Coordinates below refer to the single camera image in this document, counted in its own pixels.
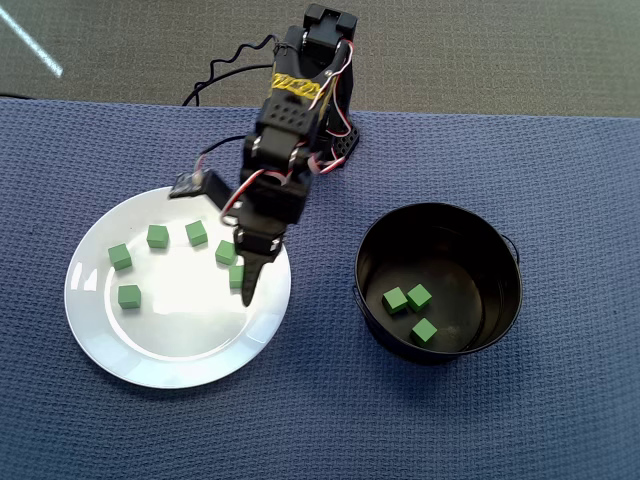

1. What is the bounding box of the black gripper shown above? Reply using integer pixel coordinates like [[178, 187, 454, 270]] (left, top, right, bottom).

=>
[[233, 172, 307, 308]]

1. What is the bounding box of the white round plate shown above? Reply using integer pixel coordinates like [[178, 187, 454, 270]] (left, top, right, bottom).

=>
[[63, 185, 293, 390]]

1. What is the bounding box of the blue woven table cloth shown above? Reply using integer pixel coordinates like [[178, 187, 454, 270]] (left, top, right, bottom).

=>
[[0, 97, 640, 480]]

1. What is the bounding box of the black metal bucket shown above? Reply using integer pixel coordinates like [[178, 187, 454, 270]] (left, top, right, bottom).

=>
[[351, 202, 524, 365]]

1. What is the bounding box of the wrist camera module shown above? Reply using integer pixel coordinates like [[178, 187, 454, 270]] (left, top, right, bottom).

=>
[[167, 169, 235, 212]]

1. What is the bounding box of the black power cable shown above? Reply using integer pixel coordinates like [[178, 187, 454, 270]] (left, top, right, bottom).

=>
[[181, 62, 274, 108]]

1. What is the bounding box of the thin black camera cable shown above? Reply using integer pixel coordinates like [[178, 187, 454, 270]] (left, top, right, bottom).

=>
[[194, 33, 281, 174]]

